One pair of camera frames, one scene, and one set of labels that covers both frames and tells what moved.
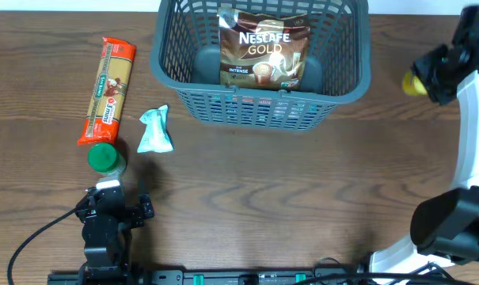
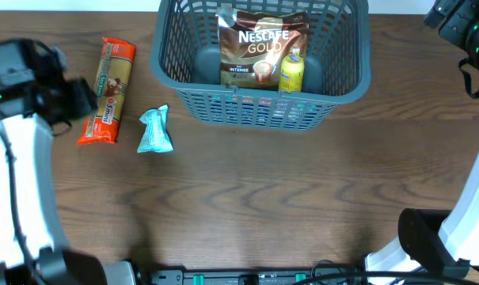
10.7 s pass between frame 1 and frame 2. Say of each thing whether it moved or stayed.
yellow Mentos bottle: moved
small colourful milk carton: stayed
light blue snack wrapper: stayed
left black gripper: moved
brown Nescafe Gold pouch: stayed
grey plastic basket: stayed
